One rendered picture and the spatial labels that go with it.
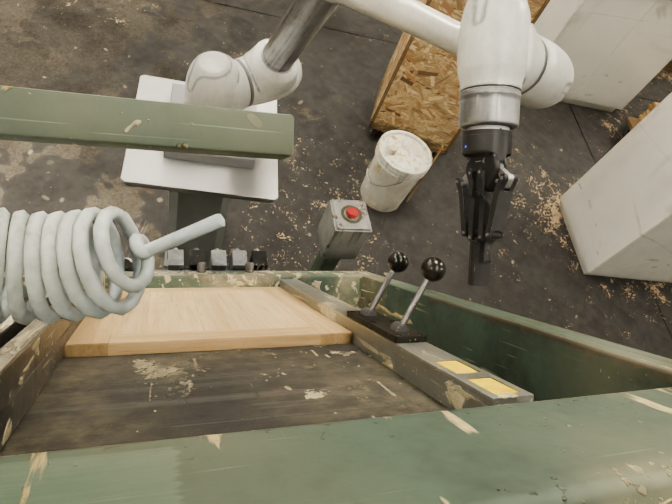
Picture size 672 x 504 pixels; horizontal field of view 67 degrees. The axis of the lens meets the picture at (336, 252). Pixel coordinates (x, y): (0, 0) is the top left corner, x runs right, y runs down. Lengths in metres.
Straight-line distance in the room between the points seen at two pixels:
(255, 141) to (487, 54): 0.60
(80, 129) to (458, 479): 0.22
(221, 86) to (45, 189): 1.29
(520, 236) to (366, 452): 3.04
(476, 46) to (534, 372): 0.50
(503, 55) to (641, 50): 3.63
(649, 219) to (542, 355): 2.28
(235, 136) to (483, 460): 0.19
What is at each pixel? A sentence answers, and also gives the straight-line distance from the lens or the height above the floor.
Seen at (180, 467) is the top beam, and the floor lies 1.86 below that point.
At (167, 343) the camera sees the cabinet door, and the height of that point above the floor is 1.35.
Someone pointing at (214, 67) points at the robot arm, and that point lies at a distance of 1.65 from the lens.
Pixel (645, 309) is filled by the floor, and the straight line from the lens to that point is 3.58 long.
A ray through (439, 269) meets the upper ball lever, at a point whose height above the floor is 1.54.
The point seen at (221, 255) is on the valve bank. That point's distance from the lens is 1.58.
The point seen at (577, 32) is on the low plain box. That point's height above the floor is 0.57.
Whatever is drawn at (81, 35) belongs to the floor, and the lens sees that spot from 3.46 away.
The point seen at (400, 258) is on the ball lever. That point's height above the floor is 1.44.
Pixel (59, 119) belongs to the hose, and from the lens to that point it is 0.25.
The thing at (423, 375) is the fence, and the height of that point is 1.55.
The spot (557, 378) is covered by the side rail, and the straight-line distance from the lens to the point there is 0.83.
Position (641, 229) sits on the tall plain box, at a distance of 3.10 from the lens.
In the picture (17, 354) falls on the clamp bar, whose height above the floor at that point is 1.58.
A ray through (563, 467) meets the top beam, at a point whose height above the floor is 1.90.
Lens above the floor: 2.11
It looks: 54 degrees down
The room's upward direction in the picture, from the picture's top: 29 degrees clockwise
